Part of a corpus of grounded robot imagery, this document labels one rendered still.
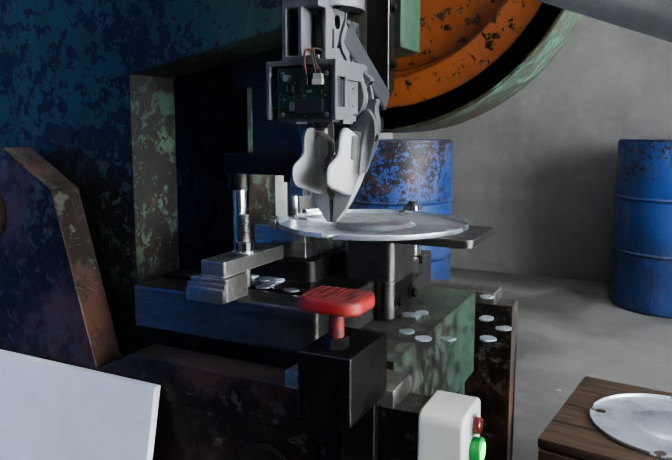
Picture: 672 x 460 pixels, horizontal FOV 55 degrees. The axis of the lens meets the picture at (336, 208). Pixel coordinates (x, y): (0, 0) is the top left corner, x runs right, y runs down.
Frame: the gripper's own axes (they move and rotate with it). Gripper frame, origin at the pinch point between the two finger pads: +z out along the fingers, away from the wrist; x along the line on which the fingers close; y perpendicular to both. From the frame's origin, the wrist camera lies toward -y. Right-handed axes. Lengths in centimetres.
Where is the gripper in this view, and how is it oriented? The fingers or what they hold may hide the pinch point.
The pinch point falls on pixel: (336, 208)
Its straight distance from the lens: 64.5
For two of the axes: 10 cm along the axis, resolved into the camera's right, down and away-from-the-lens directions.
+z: 0.0, 9.9, 1.2
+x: 8.9, 0.6, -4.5
